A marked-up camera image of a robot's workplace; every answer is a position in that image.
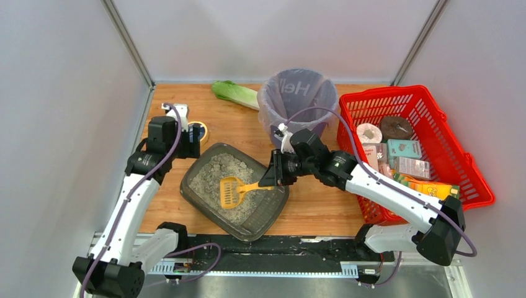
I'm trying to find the white toilet paper roll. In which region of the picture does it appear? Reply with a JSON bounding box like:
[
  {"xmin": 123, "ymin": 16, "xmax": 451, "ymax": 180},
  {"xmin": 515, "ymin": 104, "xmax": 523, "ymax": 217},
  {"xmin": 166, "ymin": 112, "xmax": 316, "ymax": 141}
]
[{"xmin": 356, "ymin": 123, "xmax": 383, "ymax": 143}]

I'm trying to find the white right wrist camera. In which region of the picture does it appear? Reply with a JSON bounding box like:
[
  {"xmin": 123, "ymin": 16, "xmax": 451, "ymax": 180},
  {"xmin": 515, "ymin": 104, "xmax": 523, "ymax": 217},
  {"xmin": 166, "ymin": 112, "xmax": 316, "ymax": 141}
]
[{"xmin": 274, "ymin": 123, "xmax": 295, "ymax": 154}]

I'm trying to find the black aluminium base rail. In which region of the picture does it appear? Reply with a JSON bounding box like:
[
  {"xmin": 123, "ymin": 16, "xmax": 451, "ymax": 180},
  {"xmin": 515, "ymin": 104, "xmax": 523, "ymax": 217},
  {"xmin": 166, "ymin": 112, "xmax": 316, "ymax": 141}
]
[{"xmin": 84, "ymin": 232, "xmax": 463, "ymax": 284}]

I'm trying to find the yellow litter scoop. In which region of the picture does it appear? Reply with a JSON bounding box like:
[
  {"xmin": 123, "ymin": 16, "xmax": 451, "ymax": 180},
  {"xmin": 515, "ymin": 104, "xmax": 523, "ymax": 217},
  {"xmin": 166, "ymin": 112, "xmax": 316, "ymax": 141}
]
[{"xmin": 219, "ymin": 176, "xmax": 274, "ymax": 209}]

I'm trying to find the teal small box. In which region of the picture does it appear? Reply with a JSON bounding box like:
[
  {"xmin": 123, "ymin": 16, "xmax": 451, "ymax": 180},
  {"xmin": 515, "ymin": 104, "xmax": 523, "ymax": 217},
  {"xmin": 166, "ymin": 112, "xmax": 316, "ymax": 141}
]
[{"xmin": 386, "ymin": 139, "xmax": 422, "ymax": 159}]

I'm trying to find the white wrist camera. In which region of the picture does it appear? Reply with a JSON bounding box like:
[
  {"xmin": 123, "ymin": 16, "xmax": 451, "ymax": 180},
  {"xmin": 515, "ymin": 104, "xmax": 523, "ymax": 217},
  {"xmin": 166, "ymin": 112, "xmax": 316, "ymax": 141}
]
[
  {"xmin": 161, "ymin": 103, "xmax": 189, "ymax": 132},
  {"xmin": 274, "ymin": 123, "xmax": 295, "ymax": 154}
]

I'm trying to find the yellow round sponge tin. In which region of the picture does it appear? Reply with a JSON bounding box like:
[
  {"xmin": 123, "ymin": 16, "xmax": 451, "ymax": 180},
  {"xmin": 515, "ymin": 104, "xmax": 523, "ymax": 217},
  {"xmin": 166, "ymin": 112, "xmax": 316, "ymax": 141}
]
[{"xmin": 189, "ymin": 121, "xmax": 209, "ymax": 147}]

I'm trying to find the grey transparent litter box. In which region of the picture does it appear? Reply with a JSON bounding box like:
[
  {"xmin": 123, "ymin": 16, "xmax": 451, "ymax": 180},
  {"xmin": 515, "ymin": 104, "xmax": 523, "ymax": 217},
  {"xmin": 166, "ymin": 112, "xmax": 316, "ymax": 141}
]
[{"xmin": 180, "ymin": 143, "xmax": 289, "ymax": 242}]

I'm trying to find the grey pink packet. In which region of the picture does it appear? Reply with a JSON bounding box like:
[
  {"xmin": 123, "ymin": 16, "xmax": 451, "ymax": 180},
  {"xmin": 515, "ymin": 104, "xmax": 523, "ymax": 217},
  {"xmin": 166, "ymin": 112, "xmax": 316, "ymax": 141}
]
[{"xmin": 394, "ymin": 156, "xmax": 430, "ymax": 181}]

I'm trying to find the translucent bin liner bag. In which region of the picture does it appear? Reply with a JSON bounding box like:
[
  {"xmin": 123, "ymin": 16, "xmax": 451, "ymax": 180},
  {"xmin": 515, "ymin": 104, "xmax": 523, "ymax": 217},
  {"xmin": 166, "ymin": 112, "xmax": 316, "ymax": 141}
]
[{"xmin": 257, "ymin": 68, "xmax": 339, "ymax": 134}]

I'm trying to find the yellow orange sponge pack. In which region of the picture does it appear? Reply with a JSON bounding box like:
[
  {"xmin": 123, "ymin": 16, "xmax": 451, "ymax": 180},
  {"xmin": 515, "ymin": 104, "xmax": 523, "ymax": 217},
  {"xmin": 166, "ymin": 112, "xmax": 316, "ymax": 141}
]
[{"xmin": 393, "ymin": 173, "xmax": 460, "ymax": 200}]

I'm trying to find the brown round disc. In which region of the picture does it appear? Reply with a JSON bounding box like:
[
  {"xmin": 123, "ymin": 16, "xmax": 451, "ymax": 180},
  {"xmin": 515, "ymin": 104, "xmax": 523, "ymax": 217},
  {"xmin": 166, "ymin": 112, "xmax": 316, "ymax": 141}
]
[{"xmin": 379, "ymin": 116, "xmax": 414, "ymax": 142}]

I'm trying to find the blue trash bin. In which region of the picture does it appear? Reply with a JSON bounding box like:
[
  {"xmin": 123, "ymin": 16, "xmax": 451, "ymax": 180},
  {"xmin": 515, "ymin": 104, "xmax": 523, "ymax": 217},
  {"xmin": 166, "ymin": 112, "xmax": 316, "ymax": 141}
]
[{"xmin": 269, "ymin": 122, "xmax": 328, "ymax": 149}]

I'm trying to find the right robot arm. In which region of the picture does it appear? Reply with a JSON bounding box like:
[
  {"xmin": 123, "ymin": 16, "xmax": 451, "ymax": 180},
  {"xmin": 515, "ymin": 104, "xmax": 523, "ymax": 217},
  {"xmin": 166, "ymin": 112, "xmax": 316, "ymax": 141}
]
[{"xmin": 258, "ymin": 129, "xmax": 465, "ymax": 266}]

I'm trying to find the red plastic basket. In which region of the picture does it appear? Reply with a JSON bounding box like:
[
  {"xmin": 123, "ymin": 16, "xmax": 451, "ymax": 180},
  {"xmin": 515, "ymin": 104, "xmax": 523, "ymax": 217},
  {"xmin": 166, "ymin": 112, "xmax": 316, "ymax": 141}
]
[{"xmin": 339, "ymin": 85, "xmax": 496, "ymax": 210}]

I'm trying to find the green napa cabbage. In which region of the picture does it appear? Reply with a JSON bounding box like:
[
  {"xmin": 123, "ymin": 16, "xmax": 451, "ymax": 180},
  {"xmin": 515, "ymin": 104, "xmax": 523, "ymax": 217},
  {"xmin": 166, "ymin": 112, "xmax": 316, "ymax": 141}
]
[{"xmin": 211, "ymin": 80, "xmax": 259, "ymax": 111}]

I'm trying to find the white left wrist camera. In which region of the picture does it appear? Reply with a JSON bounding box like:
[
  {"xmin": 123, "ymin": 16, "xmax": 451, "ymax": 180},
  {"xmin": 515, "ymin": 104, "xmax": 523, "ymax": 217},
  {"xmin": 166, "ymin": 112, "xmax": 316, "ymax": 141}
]
[{"xmin": 161, "ymin": 103, "xmax": 189, "ymax": 132}]

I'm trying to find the pink white packet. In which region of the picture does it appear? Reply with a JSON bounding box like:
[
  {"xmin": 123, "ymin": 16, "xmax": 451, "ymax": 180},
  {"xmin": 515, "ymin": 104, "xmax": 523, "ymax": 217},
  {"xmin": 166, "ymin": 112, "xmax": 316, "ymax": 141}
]
[{"xmin": 362, "ymin": 143, "xmax": 393, "ymax": 179}]

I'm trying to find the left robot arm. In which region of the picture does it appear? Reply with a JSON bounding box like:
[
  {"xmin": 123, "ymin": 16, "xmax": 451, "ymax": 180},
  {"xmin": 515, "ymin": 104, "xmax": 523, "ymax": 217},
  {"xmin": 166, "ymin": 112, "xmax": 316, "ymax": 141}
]
[{"xmin": 72, "ymin": 115, "xmax": 200, "ymax": 297}]

